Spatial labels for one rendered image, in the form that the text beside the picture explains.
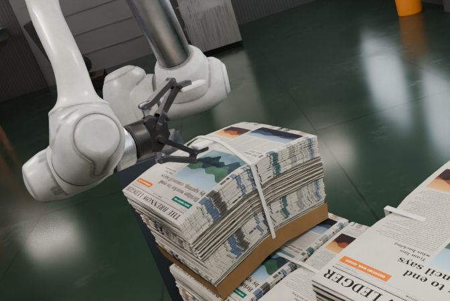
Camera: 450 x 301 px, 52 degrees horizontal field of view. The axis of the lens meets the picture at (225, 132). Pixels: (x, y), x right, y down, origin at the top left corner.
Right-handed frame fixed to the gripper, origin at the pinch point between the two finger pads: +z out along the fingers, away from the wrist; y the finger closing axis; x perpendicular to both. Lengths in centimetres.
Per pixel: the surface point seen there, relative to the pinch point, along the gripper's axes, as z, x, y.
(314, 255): 6.1, 20.1, 35.0
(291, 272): -0.6, 19.5, 35.6
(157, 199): -18.1, 0.5, 14.2
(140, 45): 391, -889, 70
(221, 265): -13.5, 12.9, 28.8
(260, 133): 13.6, -0.1, 10.9
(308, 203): 13.2, 13.2, 27.1
